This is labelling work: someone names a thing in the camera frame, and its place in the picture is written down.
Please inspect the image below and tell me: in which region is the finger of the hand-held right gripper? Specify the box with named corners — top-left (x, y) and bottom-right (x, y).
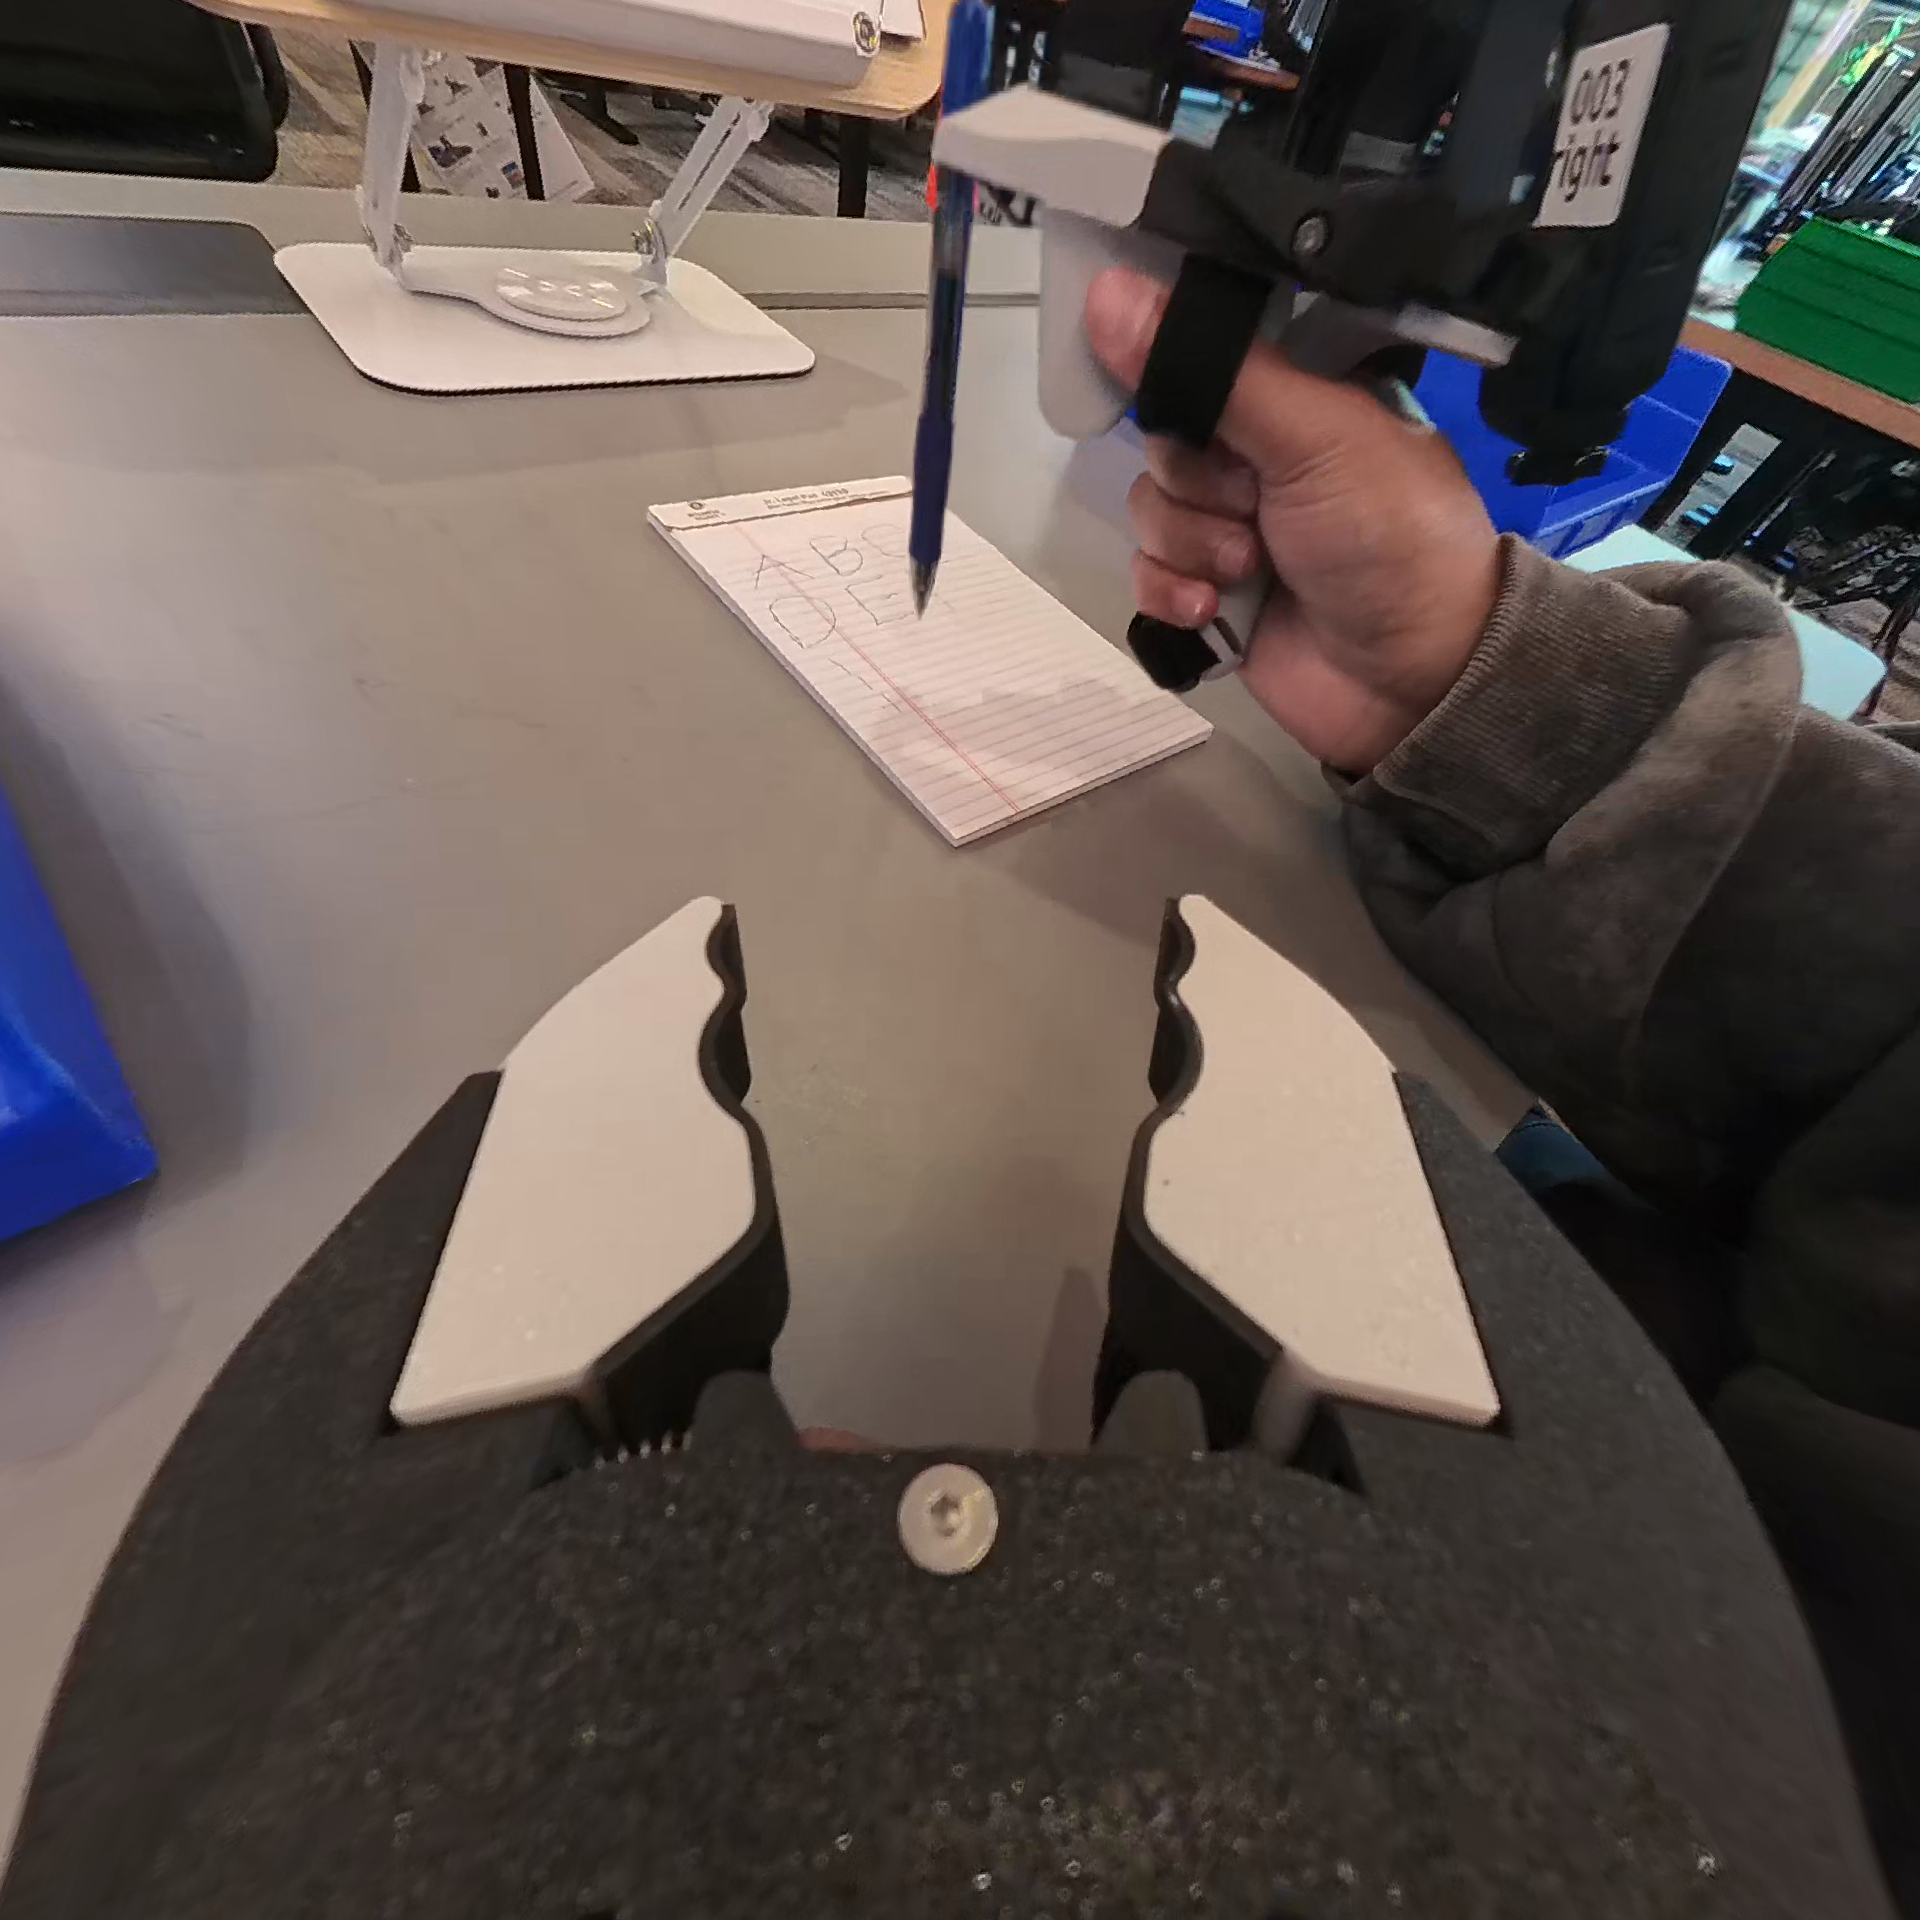
top-left (931, 85), bottom-right (1174, 214)

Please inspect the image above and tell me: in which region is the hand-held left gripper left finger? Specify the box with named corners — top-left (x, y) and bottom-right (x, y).
top-left (390, 897), bottom-right (789, 1449)

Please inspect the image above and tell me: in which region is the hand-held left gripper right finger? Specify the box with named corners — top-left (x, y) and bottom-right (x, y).
top-left (1092, 894), bottom-right (1502, 1465)

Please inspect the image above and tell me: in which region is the blue retractable pen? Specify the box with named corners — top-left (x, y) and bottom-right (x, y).
top-left (907, 0), bottom-right (994, 619)

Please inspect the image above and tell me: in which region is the blue plastic bin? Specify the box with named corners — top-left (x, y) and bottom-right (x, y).
top-left (1410, 345), bottom-right (1734, 561)
top-left (0, 780), bottom-right (160, 1248)

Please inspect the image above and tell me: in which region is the white lined notepad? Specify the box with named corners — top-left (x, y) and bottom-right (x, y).
top-left (646, 478), bottom-right (1213, 848)

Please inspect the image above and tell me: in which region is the person's right forearm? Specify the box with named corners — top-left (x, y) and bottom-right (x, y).
top-left (1328, 533), bottom-right (1920, 1202)

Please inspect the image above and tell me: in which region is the person's right hand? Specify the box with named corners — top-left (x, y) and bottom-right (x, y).
top-left (1083, 270), bottom-right (1506, 776)

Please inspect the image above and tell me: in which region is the green plastic bin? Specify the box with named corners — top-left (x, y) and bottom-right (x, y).
top-left (1732, 214), bottom-right (1920, 406)

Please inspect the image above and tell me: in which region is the white document stand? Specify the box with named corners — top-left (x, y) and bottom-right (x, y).
top-left (187, 0), bottom-right (952, 395)

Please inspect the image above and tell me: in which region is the black office chair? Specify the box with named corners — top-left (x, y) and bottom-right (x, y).
top-left (0, 0), bottom-right (291, 186)

